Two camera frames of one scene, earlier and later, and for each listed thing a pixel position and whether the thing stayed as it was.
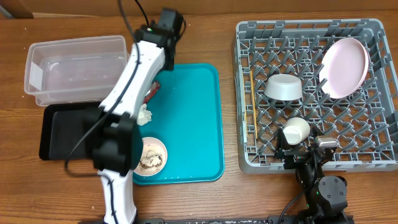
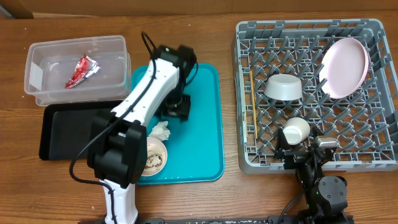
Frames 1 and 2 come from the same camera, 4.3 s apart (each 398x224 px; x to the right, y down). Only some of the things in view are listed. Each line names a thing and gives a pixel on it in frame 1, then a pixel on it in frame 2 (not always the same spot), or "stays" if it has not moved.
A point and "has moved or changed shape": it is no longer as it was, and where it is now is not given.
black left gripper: (170, 64) to (182, 111)
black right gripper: (295, 155) stays
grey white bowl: (283, 87) stays
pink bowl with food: (154, 157) stays
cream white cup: (296, 130) stays
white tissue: (144, 116) has moved or changed shape
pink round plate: (344, 67) stays
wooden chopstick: (245, 105) stays
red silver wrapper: (155, 88) has moved or changed shape
